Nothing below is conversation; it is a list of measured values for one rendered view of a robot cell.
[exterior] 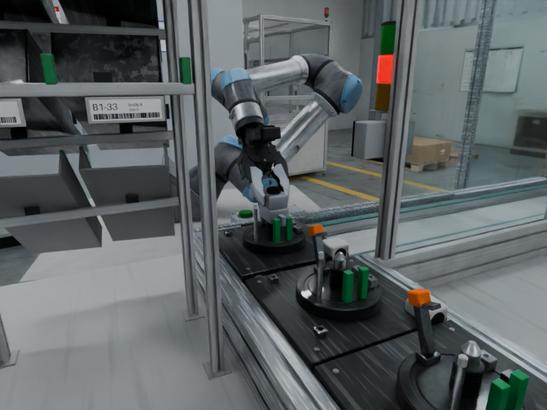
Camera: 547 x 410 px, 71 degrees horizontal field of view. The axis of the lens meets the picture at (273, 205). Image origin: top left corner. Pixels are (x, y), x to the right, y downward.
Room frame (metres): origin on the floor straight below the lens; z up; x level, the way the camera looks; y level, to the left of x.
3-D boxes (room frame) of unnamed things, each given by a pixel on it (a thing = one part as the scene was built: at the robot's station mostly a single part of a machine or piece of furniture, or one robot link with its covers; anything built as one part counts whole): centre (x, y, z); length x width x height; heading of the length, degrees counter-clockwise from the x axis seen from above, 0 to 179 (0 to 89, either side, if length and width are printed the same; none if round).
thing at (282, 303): (0.56, -0.11, 1.01); 0.24 x 0.24 x 0.13; 25
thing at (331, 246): (0.74, -0.13, 0.97); 0.05 x 0.05 x 0.04; 25
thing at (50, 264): (1.26, 0.26, 0.84); 0.90 x 0.70 x 0.03; 104
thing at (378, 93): (0.76, -0.22, 1.28); 0.05 x 0.05 x 0.05
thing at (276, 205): (0.78, 0.00, 1.06); 0.08 x 0.04 x 0.07; 25
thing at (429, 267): (0.90, -0.28, 0.91); 0.84 x 0.28 x 0.10; 115
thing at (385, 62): (0.76, -0.22, 1.33); 0.05 x 0.05 x 0.05
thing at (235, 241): (0.79, 0.00, 0.96); 0.24 x 0.24 x 0.02; 25
